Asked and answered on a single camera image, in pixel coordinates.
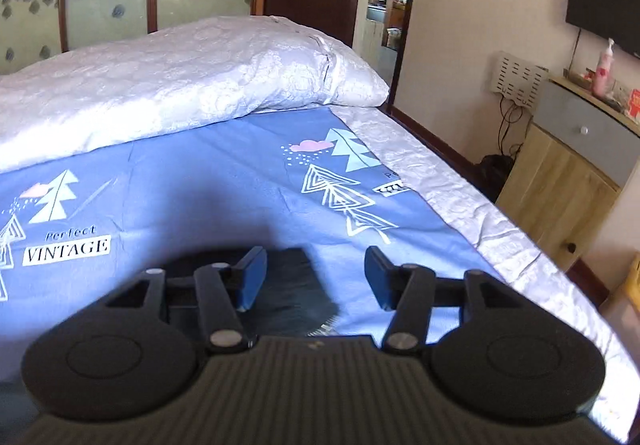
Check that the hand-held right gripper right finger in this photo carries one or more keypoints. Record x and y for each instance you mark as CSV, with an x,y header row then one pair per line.
x,y
377,280

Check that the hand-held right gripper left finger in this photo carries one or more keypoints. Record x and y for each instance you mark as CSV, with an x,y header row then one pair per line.
x,y
252,282

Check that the dark grey pants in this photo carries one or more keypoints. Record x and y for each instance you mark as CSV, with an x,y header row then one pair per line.
x,y
295,285

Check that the white patterned mattress cover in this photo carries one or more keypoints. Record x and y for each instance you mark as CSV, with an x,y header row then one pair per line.
x,y
450,195

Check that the blue printed bed sheet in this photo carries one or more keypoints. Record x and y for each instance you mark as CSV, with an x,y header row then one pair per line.
x,y
200,175

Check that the black bag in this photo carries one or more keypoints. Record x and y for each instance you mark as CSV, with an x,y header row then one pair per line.
x,y
495,172

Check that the wooden cabinet with grey drawer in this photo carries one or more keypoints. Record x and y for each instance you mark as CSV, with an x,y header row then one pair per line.
x,y
565,175

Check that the white patterned quilt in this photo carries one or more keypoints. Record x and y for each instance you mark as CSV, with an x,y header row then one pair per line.
x,y
150,70

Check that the yellow container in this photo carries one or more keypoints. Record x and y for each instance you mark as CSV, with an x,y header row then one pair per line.
x,y
631,285

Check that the pink pump bottle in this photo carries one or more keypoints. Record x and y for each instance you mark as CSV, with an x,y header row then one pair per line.
x,y
603,70

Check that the red box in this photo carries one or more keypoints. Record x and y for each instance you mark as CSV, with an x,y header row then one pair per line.
x,y
634,102

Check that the white perforated wall box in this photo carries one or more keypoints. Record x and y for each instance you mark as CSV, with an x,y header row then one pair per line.
x,y
517,75

